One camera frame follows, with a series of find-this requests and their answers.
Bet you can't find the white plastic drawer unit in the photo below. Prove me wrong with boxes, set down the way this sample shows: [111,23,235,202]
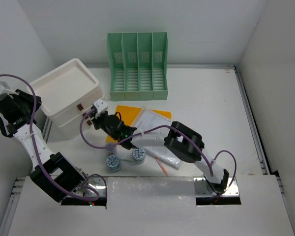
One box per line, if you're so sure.
[30,59,105,140]

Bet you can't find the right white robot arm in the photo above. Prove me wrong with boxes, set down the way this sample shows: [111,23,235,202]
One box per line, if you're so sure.
[90,111,229,194]

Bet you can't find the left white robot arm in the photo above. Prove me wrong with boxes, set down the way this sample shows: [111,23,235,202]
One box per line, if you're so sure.
[0,85,86,203]

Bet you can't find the dark-lidded ink jar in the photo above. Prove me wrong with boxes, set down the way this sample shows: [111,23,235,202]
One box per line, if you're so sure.
[105,142,117,156]

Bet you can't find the orange paper folder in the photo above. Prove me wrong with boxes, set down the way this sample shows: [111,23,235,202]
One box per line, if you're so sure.
[116,105,172,132]

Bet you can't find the clear mesh document pouch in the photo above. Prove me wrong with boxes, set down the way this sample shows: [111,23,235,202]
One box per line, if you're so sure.
[131,107,182,170]

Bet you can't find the orange-tipped clear pen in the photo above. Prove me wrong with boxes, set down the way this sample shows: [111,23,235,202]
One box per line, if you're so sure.
[155,157,168,176]

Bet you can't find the green four-slot file organizer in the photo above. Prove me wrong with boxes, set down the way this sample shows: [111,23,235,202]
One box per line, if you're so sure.
[107,32,168,101]

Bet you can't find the white front shelf board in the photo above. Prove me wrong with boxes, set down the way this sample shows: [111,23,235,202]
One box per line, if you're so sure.
[9,176,293,236]

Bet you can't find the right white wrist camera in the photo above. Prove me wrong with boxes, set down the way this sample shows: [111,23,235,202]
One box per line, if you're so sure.
[93,99,108,113]

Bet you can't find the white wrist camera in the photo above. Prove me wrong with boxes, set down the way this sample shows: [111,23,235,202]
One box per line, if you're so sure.
[93,99,108,113]
[0,81,17,95]

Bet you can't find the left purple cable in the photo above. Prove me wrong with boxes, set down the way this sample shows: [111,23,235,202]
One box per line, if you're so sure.
[0,74,108,202]

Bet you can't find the purple cable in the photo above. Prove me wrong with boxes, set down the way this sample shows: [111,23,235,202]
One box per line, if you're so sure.
[0,74,108,202]
[79,109,237,199]

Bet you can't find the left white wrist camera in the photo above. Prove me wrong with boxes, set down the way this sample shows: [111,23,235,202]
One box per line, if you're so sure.
[0,81,17,95]

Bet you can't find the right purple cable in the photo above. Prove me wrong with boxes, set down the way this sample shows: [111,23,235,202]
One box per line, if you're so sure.
[79,109,237,199]

